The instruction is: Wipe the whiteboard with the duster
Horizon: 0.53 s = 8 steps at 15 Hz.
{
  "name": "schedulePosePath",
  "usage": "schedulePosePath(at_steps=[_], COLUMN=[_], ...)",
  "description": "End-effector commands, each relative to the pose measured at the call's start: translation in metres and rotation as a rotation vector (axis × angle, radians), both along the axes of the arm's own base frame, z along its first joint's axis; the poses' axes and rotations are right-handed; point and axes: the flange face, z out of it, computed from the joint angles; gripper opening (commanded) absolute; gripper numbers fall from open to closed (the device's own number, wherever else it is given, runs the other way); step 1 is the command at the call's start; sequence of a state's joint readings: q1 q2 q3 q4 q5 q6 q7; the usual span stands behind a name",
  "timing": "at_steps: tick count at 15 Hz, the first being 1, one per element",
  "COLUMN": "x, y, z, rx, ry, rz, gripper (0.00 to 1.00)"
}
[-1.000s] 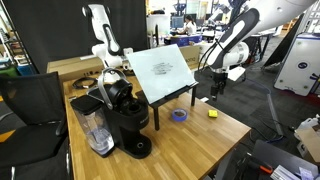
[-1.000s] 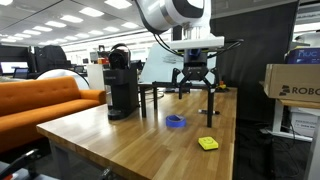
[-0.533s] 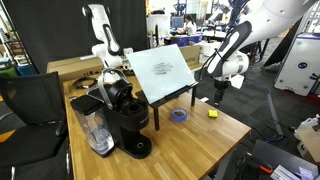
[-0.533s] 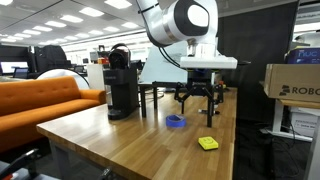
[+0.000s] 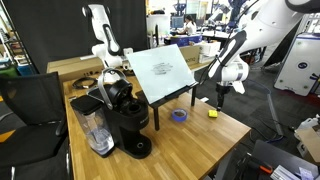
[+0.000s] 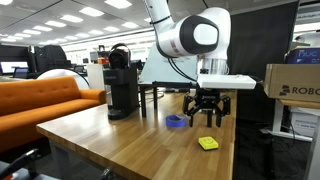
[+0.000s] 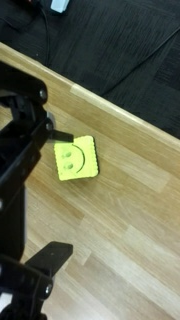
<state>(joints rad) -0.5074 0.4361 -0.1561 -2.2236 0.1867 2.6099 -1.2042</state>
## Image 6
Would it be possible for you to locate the orange sofa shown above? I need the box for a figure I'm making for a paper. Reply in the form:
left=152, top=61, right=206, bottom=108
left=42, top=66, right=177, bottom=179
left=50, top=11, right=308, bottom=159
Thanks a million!
left=0, top=75, right=108, bottom=154

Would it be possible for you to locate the black curtain backdrop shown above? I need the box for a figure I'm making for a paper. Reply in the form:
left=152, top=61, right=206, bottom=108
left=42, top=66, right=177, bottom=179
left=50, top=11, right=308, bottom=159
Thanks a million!
left=227, top=0, right=300, bottom=123

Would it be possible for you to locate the computer monitor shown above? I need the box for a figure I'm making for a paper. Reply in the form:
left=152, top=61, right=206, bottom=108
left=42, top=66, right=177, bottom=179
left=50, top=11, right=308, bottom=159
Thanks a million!
left=0, top=60, right=29, bottom=75

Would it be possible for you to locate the white printed carton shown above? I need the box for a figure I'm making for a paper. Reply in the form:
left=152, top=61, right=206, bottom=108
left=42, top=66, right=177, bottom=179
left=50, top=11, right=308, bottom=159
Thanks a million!
left=289, top=111, right=319, bottom=138

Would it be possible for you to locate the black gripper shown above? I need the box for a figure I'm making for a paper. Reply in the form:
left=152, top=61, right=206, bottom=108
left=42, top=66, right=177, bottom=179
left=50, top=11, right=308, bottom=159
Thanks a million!
left=182, top=87, right=232, bottom=128

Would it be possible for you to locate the yellow smiley duster block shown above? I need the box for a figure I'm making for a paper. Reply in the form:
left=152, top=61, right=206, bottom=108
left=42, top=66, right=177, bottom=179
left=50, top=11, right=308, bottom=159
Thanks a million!
left=197, top=135, right=220, bottom=151

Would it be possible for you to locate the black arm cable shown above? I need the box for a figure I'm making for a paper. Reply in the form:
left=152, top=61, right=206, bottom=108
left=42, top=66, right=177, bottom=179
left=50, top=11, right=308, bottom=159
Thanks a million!
left=166, top=57, right=198, bottom=83

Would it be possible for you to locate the white wrist camera mount plate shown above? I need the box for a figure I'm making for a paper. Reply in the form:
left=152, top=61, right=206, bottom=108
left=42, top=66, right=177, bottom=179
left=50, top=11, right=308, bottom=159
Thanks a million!
left=196, top=73, right=258, bottom=90

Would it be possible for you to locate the blue tape roll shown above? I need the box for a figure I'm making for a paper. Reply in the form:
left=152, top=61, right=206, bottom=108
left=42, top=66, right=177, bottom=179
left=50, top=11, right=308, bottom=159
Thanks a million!
left=165, top=114, right=187, bottom=129

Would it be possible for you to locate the white cabinet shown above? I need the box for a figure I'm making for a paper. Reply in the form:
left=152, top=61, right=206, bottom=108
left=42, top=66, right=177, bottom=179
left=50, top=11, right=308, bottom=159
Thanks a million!
left=87, top=63, right=106, bottom=91

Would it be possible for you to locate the white whiteboard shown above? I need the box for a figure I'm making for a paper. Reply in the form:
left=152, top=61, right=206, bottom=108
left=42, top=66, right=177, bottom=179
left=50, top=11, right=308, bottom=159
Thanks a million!
left=138, top=42, right=201, bottom=85

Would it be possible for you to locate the cardboard box with black print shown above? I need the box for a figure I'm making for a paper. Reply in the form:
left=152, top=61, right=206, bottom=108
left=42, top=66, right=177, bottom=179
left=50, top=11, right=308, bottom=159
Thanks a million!
left=263, top=63, right=320, bottom=104

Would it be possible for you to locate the black coffee machine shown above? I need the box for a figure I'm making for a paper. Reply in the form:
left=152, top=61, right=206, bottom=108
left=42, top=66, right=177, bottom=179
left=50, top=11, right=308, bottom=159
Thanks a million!
left=103, top=42, right=140, bottom=121

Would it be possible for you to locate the rectangular ceiling light panel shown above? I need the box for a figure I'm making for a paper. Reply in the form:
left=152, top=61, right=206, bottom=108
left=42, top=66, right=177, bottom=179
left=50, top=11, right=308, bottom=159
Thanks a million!
left=32, top=25, right=53, bottom=33
left=59, top=14, right=84, bottom=24
left=103, top=0, right=133, bottom=10
left=78, top=6, right=105, bottom=18
left=44, top=20, right=66, bottom=29

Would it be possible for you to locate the blue cardboard box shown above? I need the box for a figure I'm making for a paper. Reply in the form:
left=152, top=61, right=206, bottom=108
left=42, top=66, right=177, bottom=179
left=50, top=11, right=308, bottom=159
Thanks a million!
left=285, top=46, right=320, bottom=65

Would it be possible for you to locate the white round table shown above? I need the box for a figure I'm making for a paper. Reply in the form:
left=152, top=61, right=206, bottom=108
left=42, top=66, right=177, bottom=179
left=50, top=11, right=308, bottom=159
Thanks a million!
left=35, top=68, right=90, bottom=90

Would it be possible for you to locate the white desk frame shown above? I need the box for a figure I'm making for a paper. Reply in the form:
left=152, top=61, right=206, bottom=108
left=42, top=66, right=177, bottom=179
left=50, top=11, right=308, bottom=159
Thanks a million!
left=259, top=99, right=320, bottom=180

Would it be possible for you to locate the black whiteboard stand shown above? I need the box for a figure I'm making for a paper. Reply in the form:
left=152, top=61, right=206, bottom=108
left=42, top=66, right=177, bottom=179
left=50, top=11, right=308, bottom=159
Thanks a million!
left=138, top=80, right=214, bottom=128

